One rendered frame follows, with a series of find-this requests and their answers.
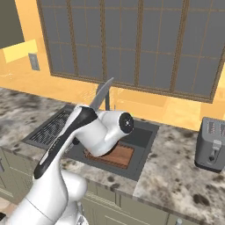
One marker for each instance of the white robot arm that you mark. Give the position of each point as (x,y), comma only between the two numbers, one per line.
(96,134)

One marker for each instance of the grey kitchen knife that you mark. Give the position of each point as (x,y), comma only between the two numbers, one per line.
(102,93)

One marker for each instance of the dark grey sink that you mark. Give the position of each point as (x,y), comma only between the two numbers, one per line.
(140,137)

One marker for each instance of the brown wooden cutting board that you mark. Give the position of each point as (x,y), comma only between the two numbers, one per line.
(121,156)

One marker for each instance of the olive green cabinet door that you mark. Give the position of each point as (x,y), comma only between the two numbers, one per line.
(129,209)
(14,175)

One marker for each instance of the dark grey faucet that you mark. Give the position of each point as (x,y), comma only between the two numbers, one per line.
(107,101)

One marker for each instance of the brown framed window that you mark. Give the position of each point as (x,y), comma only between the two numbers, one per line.
(137,38)

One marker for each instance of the grey toaster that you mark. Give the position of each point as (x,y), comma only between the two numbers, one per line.
(209,146)

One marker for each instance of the grey wall outlet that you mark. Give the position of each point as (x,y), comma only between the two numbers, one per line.
(34,61)

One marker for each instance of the dark grey wall cabinet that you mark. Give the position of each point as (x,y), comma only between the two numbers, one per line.
(10,22)

